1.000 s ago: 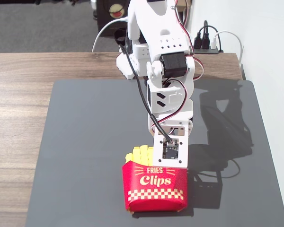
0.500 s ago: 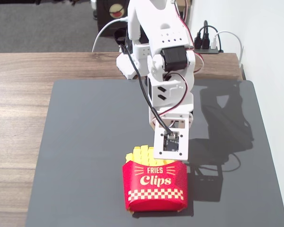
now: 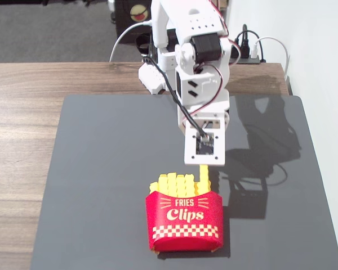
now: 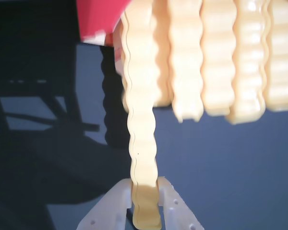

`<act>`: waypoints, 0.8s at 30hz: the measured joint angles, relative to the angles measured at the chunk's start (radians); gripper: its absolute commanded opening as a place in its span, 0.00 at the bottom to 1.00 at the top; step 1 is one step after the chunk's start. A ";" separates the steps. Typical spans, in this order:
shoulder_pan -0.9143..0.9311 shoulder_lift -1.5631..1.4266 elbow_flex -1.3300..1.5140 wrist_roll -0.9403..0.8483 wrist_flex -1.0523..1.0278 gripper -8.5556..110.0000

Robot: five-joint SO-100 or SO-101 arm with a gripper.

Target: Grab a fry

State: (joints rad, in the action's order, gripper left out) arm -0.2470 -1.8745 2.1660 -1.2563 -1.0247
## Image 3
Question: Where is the black box with yellow face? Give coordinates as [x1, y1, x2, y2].
[114, 0, 153, 44]

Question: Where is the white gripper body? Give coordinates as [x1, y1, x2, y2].
[177, 89, 231, 136]

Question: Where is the red white servo wire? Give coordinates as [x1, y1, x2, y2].
[192, 64, 224, 116]

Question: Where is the dark grey work mat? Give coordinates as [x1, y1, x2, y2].
[30, 94, 338, 270]

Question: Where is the black camera cable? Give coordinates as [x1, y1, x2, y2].
[142, 55, 210, 139]

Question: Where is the white power cable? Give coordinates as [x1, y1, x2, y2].
[109, 20, 153, 63]

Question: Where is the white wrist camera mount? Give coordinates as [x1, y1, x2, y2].
[183, 119, 226, 167]

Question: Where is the black plug with cable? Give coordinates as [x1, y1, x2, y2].
[234, 24, 261, 59]

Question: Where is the red fries clips box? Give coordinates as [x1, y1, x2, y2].
[145, 191, 224, 255]

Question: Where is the black power strip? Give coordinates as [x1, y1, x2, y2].
[236, 55, 267, 65]

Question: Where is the tall yellow fry clip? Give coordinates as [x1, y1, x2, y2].
[199, 165, 211, 195]

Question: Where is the white charger cable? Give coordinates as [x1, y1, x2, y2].
[252, 36, 291, 78]

